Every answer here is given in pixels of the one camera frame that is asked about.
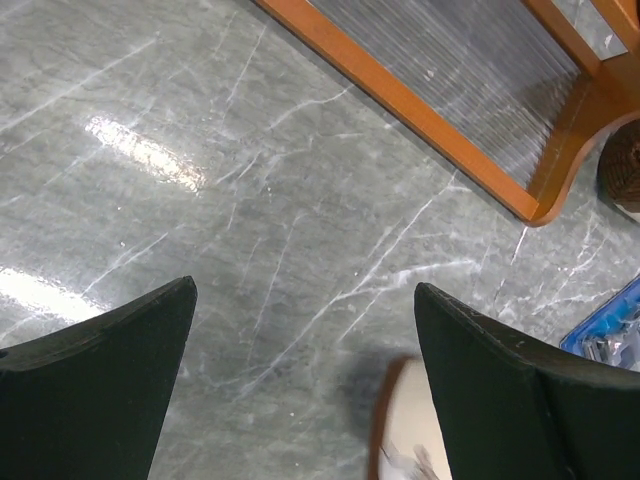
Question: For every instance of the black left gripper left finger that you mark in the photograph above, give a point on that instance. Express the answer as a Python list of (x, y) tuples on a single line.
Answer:
[(89, 401)]

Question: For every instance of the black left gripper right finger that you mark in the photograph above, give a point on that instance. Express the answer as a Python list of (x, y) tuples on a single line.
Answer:
[(513, 407)]

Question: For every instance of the cream roll front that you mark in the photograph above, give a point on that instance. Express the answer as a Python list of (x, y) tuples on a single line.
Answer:
[(406, 441)]

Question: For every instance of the cartoon roll back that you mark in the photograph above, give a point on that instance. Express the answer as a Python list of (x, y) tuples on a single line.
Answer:
[(618, 170)]

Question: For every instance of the orange wooden shelf rack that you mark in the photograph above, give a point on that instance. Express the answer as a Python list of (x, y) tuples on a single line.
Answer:
[(508, 91)]

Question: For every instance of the blue razor blister pack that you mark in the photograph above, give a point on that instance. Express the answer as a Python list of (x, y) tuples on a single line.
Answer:
[(610, 335)]

